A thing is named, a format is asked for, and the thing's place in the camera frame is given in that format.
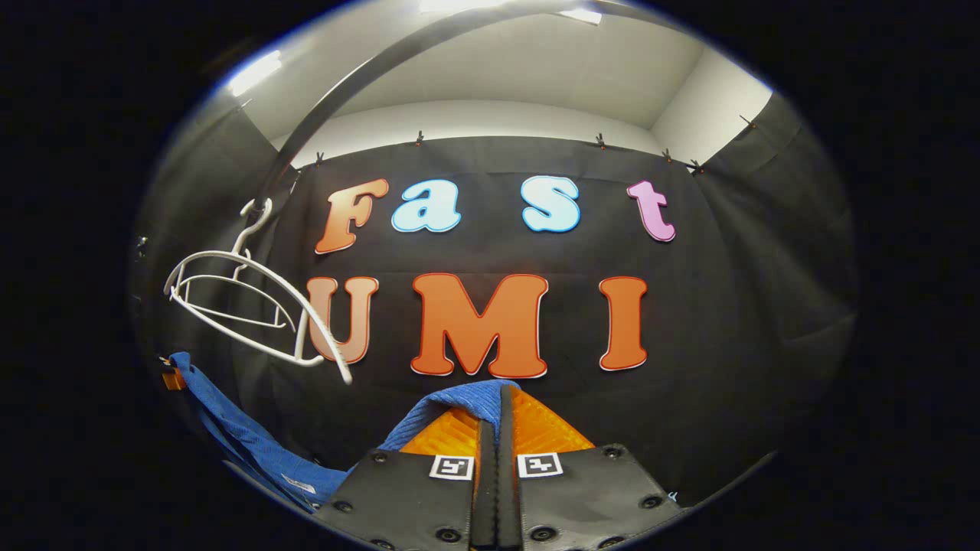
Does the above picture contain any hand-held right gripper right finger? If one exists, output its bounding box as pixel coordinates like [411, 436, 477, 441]
[498, 386, 686, 551]

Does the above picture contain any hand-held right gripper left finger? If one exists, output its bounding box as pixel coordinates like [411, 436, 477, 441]
[312, 406, 498, 551]

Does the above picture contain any blue corduroy shirt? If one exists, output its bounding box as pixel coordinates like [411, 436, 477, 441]
[168, 352, 521, 514]

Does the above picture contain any white plastic clothes hanger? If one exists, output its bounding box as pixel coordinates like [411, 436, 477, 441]
[178, 253, 299, 331]
[163, 197, 354, 385]

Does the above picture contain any black clothes rack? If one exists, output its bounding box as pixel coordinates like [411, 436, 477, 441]
[253, 0, 690, 211]

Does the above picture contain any black backdrop cloth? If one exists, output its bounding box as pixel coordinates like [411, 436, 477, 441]
[130, 92, 858, 506]

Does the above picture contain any small ceiling light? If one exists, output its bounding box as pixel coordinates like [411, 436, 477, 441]
[228, 50, 284, 98]

